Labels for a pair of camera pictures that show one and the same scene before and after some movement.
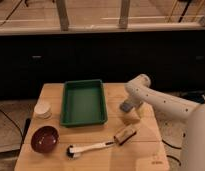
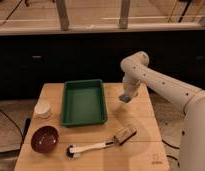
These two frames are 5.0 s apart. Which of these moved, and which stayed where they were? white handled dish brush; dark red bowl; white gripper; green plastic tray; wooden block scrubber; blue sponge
Moved: white gripper; blue sponge
Stayed: wooden block scrubber; white handled dish brush; dark red bowl; green plastic tray
